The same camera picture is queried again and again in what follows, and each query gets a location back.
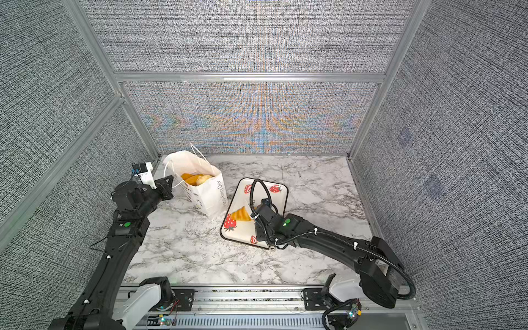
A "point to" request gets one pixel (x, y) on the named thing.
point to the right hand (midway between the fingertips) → (260, 225)
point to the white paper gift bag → (210, 198)
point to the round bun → (201, 179)
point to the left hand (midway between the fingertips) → (175, 174)
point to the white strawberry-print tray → (249, 192)
